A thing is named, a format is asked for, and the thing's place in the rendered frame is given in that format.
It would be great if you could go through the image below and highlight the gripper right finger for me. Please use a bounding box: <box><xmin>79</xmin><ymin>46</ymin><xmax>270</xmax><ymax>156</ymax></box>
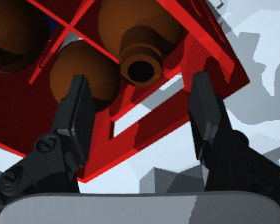
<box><xmin>188</xmin><ymin>71</ymin><xmax>280</xmax><ymax>206</ymax></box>

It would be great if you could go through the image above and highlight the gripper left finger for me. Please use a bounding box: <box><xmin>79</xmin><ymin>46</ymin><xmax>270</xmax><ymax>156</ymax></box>
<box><xmin>0</xmin><ymin>75</ymin><xmax>96</xmax><ymax>213</ymax></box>

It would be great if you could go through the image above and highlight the red plastic crate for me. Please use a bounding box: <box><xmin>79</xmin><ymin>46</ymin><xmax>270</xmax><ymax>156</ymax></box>
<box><xmin>0</xmin><ymin>0</ymin><xmax>250</xmax><ymax>183</ymax></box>

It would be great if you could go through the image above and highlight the brown bottle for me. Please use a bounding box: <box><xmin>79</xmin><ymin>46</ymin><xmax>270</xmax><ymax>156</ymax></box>
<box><xmin>0</xmin><ymin>0</ymin><xmax>59</xmax><ymax>74</ymax></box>
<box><xmin>50</xmin><ymin>31</ymin><xmax>121</xmax><ymax>114</ymax></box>
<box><xmin>98</xmin><ymin>0</ymin><xmax>184</xmax><ymax>87</ymax></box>

